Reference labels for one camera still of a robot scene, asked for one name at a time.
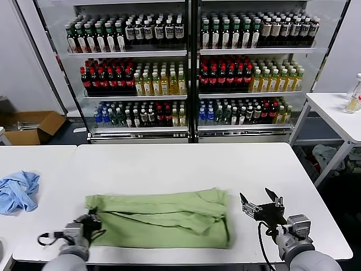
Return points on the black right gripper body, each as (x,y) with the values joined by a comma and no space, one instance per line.
(269,214)

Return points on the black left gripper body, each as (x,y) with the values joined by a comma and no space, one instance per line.
(90,226)

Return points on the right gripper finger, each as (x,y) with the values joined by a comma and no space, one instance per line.
(278,201)
(251,209)

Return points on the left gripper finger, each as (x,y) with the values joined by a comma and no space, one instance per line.
(96,213)
(89,213)

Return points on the light green polo shirt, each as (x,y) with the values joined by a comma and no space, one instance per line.
(158,226)

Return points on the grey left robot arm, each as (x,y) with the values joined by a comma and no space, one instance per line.
(70,258)

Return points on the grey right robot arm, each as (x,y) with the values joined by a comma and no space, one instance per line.
(304,257)

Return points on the white crumpled garment pile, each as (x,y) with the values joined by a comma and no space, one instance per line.
(327,155)

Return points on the white glass-door drinks cabinet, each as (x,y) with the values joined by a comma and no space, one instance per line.
(242,137)
(127,139)

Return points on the crumpled light blue shirt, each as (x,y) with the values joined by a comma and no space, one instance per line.
(17,194)

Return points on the white cabinet shelf board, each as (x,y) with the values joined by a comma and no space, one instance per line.
(141,129)
(127,54)
(253,51)
(242,127)
(135,98)
(248,95)

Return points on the white paper scrap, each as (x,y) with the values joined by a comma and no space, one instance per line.
(79,130)

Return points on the small yellow tea bottle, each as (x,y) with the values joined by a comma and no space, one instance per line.
(175,118)
(280,115)
(182,118)
(288,114)

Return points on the small red-capped cola bottle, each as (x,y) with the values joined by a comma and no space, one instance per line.
(265,113)
(168,116)
(273,112)
(160,116)

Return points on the small dark-label tea bottle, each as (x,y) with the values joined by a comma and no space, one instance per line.
(257,113)
(144,116)
(152,116)
(249,113)

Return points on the grey rounded object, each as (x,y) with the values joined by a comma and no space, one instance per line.
(1,251)

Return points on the small white-label tea bottle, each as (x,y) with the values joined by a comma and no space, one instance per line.
(129,119)
(234,117)
(136,119)
(242,116)

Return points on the small blue water bottle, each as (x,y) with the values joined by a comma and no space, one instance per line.
(210,118)
(105,119)
(202,118)
(97,119)

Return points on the small clear water bottle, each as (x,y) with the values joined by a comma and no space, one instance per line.
(113,119)
(219,116)
(226,115)
(120,118)

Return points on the open brown cardboard box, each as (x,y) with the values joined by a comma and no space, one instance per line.
(25,138)

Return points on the small white side table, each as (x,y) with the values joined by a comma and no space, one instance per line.
(330,110)

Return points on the silver metal rods bundle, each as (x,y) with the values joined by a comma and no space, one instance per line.
(26,125)

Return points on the white stool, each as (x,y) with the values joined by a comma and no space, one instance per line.
(4,138)

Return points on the glass jar yellowish contents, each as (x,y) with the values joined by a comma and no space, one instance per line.
(352,105)

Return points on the dark blurry bag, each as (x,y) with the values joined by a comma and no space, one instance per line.
(7,108)

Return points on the clear bottle white cap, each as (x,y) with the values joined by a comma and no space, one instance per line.
(358,80)

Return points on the green-capped white-label tea bottle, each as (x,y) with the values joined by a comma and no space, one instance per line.
(101,38)
(255,35)
(72,39)
(246,35)
(206,35)
(226,35)
(91,38)
(110,38)
(215,35)
(236,35)
(120,37)
(81,39)

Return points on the white-capped beige-label tea bottle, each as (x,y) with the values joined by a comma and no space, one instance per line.
(265,33)
(275,33)

